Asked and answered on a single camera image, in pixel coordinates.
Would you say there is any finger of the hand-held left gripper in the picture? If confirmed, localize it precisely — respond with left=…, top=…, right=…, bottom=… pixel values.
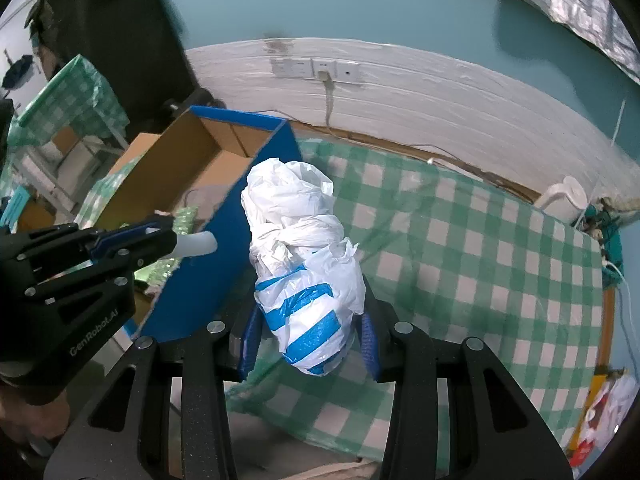
left=10, top=214, right=177, bottom=261
left=25, top=235, right=181, bottom=311

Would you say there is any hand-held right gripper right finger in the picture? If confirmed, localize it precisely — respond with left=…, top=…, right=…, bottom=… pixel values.
left=361, top=310, right=573, bottom=480

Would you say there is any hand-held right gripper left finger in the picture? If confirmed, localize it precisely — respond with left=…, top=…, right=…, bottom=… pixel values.
left=44, top=305, right=261, bottom=480

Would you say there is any green bubble wrap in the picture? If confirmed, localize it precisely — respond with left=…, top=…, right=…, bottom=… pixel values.
left=135, top=205, right=198, bottom=286

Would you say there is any blue-edged cardboard box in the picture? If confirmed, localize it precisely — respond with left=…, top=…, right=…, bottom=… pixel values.
left=92, top=105, right=303, bottom=351

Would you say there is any white blue-striped plastic bag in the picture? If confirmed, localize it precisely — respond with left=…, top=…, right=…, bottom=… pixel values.
left=241, top=157, right=367, bottom=377

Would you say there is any green checked plastic sheet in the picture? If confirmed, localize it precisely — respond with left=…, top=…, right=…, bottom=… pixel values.
left=75, top=152, right=151, bottom=231

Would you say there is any green checked tablecloth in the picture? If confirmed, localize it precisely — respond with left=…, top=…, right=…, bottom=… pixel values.
left=225, top=137, right=608, bottom=466

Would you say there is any side table with checked cloth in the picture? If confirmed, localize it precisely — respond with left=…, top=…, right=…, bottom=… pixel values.
left=10, top=55, right=131, bottom=148

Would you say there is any dark umbrella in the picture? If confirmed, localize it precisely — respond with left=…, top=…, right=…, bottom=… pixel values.
left=2, top=50, right=33, bottom=91

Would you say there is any red and white bag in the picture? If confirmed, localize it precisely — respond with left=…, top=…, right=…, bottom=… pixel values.
left=567, top=370, right=638, bottom=466

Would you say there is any silver foil cover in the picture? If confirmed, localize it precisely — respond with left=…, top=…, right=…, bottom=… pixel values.
left=450, top=0, right=640, bottom=81

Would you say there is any wide white wall socket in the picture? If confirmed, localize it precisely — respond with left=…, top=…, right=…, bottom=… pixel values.
left=271, top=57, right=312, bottom=79

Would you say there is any beige plug with cable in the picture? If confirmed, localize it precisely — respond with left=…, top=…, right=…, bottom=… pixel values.
left=320, top=72, right=336, bottom=128

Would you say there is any thin white cord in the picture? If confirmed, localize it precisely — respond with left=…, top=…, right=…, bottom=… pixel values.
left=612, top=100, right=627, bottom=146

